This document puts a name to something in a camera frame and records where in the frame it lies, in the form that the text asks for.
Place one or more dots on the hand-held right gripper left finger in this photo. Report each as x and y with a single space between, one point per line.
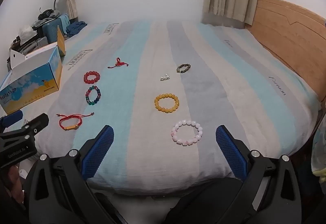
99 152

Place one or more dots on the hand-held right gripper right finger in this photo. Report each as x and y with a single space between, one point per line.
230 152

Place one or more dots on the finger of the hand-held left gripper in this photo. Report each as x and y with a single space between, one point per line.
11 118
38 122

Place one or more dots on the blue and yellow cardboard box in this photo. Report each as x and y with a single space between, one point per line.
33 84

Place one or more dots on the small pearl jewelry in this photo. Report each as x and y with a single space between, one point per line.
165 77

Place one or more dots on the person's left hand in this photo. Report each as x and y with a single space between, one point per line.
14 178

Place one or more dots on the silver suitcase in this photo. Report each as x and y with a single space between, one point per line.
33 44

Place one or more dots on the white plastic bag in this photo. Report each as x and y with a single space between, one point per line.
26 32

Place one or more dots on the pale yellow printed cloth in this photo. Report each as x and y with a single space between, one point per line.
319 158

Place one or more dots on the teal suitcase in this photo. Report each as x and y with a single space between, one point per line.
54 28

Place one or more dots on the blue clothes pile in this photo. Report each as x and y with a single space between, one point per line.
76 27

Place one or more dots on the black bag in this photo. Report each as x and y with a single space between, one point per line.
45 14

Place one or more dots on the striped bed blanket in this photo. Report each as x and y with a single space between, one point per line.
163 61

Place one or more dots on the wooden headboard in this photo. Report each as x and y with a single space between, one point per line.
287 30

